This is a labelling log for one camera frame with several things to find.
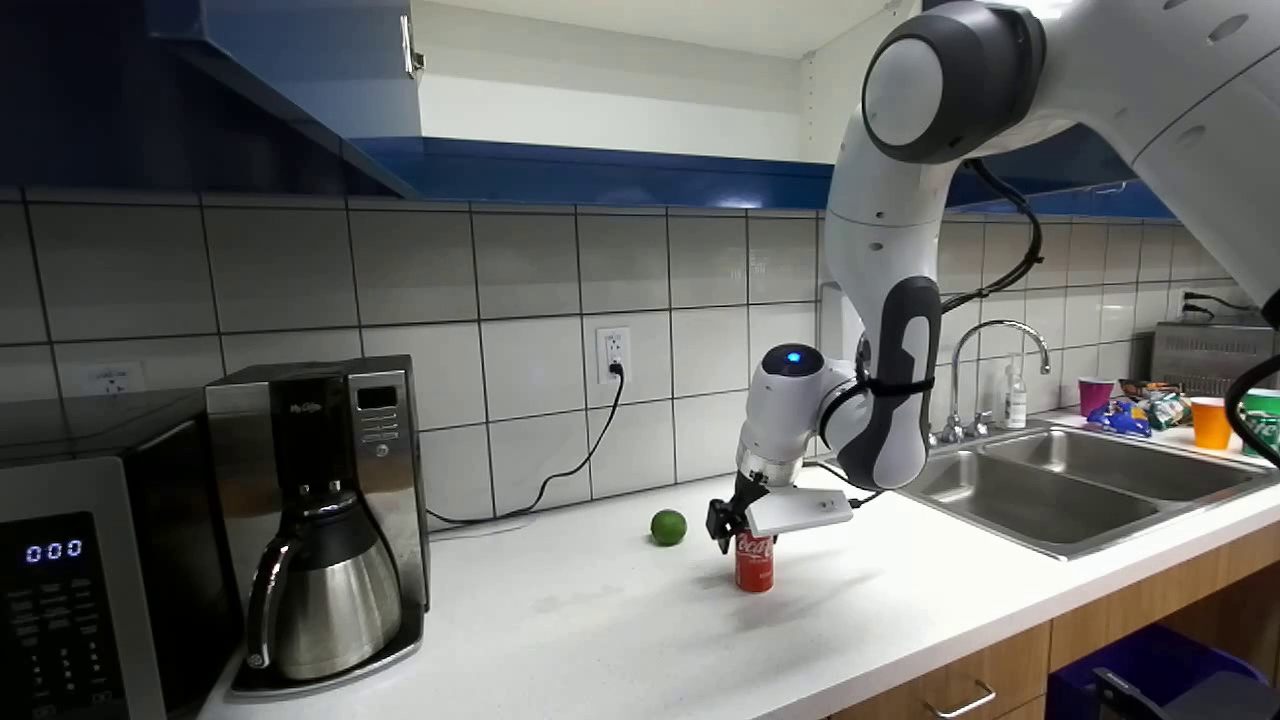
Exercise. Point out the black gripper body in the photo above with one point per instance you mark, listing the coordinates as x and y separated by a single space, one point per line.
728 518

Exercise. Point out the red soda can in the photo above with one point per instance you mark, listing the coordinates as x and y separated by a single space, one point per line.
752 563

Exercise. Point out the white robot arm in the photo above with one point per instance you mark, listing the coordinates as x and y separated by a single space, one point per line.
1180 88

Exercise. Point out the blue cupboard door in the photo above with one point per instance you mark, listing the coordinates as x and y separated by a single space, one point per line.
323 79

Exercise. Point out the green lime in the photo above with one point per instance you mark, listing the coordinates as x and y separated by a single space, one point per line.
667 530

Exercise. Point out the chrome faucet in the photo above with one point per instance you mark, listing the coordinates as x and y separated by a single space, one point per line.
979 393

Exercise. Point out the clear soap bottle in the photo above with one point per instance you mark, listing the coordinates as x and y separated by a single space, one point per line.
1016 402

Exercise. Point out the wooden drawer front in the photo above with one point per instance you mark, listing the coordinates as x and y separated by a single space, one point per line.
1003 681

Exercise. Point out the stainless steel sink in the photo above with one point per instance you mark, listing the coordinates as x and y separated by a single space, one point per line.
1074 492

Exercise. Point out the black coffee maker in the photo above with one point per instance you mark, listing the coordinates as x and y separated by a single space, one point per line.
318 477

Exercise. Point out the purple cup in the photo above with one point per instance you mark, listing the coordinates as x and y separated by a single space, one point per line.
1093 393

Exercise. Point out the steel coffee carafe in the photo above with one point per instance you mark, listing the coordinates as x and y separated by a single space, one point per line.
324 592

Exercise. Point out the blue trash bin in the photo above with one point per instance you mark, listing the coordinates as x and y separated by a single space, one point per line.
1158 662

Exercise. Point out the orange cup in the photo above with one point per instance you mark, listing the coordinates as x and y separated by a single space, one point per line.
1210 427

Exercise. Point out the green cup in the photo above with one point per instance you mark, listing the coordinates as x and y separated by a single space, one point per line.
1260 411

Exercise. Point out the black microwave oven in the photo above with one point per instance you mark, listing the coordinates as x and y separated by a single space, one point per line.
112 575

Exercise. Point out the white wall outlet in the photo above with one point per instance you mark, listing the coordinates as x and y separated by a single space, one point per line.
614 355

